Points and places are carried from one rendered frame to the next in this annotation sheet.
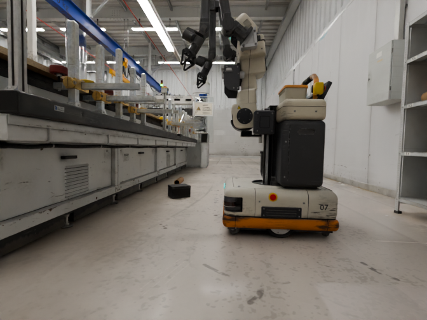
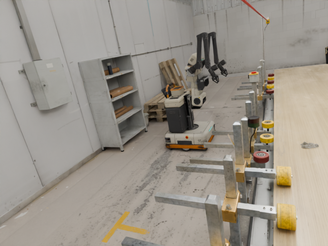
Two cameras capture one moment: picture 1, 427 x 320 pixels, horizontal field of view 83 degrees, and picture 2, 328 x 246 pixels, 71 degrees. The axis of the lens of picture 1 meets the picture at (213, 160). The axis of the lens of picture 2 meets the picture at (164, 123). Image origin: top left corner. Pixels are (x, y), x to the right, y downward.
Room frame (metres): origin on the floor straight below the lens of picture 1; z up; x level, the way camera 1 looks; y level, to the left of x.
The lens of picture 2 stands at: (4.95, 0.65, 1.55)
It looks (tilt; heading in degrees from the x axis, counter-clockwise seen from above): 18 degrees down; 205
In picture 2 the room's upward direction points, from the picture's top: 10 degrees counter-clockwise
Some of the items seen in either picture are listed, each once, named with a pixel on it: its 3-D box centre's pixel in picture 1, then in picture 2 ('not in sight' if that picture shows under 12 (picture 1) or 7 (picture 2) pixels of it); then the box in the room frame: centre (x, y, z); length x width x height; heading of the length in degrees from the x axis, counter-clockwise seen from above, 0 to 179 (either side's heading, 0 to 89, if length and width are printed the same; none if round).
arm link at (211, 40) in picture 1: (211, 32); (206, 51); (1.92, 0.03, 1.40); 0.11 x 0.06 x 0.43; 177
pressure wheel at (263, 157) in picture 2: not in sight; (261, 162); (3.74, 0.64, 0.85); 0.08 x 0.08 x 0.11
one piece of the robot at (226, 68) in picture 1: (232, 79); (202, 80); (1.70, -0.12, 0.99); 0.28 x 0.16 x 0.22; 177
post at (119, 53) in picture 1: (119, 84); (261, 78); (1.70, 0.67, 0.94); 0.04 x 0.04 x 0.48; 87
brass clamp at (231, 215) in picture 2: not in sight; (231, 204); (4.22, 0.53, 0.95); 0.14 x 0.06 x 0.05; 177
